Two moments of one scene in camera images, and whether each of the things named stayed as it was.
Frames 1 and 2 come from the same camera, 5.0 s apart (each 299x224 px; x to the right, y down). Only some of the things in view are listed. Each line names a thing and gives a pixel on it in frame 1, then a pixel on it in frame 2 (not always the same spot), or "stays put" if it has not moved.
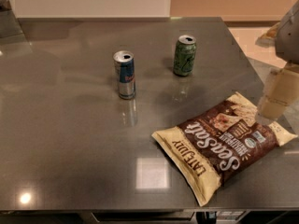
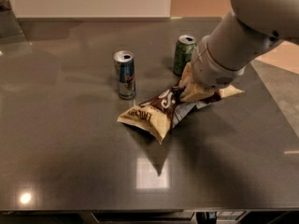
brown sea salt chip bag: x=220 y=142 → x=161 y=112
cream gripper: x=289 y=36 → x=207 y=68
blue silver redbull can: x=124 y=63 stays put
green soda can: x=184 y=57 stays put
